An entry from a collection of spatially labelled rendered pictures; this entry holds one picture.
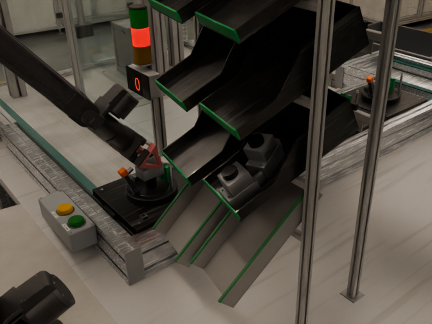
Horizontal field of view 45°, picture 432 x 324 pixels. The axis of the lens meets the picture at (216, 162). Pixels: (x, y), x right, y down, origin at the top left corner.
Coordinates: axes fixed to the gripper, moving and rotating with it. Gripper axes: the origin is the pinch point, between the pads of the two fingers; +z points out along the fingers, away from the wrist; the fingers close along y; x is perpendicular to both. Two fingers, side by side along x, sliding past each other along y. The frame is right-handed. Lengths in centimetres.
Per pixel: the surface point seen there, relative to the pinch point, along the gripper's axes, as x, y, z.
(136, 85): -15.0, 19.2, -3.7
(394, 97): -70, -6, 71
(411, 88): -84, 1, 89
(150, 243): 16.6, -16.4, 2.6
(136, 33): -25.2, 17.0, -14.8
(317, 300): 4, -48, 25
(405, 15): -311, 238, 376
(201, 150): -7.2, -27.3, -11.9
